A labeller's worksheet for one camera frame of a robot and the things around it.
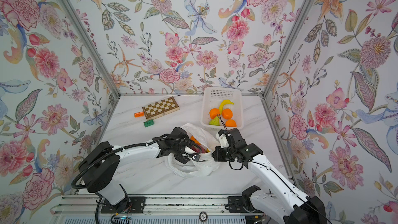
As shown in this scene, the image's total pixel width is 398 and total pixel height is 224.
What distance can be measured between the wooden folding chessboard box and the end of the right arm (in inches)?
18.9

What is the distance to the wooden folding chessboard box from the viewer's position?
3.57ft

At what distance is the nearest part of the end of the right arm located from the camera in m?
0.56
